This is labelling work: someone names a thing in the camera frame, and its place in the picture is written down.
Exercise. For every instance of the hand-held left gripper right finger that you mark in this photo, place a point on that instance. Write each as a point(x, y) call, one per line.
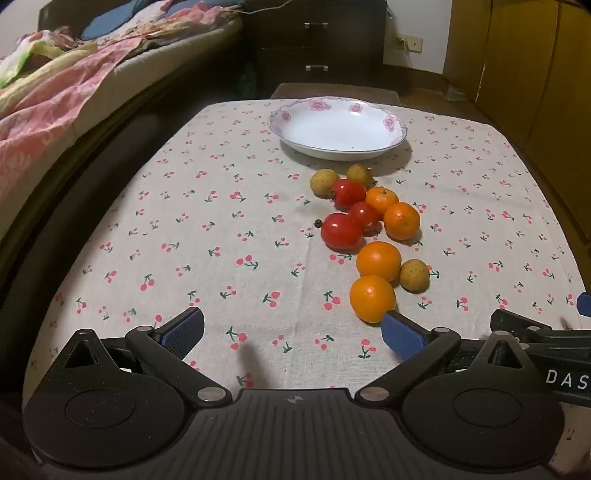
point(401, 339)

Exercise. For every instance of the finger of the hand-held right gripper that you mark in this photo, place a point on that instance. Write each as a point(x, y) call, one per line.
point(585, 304)
point(508, 319)

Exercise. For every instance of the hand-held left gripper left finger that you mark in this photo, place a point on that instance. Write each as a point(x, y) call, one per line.
point(182, 330)

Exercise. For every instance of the small orange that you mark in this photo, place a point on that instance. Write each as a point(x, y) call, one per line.
point(378, 261)
point(372, 298)
point(401, 220)
point(382, 200)

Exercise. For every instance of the brown longan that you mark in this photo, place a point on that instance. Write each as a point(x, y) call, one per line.
point(359, 175)
point(414, 275)
point(324, 182)

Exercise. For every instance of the red tomato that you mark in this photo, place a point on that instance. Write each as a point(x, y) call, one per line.
point(348, 193)
point(364, 216)
point(341, 231)

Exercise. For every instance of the white floral rimmed plate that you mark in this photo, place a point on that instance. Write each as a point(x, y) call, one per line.
point(337, 131)

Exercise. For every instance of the cherry print tablecloth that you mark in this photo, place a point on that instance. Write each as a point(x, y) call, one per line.
point(207, 258)

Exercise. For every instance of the yellow wooden wardrobe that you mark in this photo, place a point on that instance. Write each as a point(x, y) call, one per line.
point(531, 69)

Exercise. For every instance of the bed with floral bedding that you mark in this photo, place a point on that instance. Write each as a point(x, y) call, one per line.
point(46, 115)

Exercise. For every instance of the brown floor mat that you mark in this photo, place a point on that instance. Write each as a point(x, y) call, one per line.
point(332, 90)

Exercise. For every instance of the bed with pink blankets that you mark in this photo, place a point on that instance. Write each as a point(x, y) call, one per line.
point(184, 50)

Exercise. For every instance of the dark wooden nightstand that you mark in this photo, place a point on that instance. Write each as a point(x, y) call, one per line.
point(323, 46)

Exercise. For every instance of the green yellow quilt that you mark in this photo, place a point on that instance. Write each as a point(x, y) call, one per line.
point(27, 55)

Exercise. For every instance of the blue pillow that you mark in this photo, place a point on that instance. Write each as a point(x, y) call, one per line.
point(115, 21)

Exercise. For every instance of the dark bed frame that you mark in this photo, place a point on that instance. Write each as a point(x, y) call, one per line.
point(92, 157)

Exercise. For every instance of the wall outlet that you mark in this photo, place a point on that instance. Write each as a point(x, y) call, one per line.
point(408, 42)

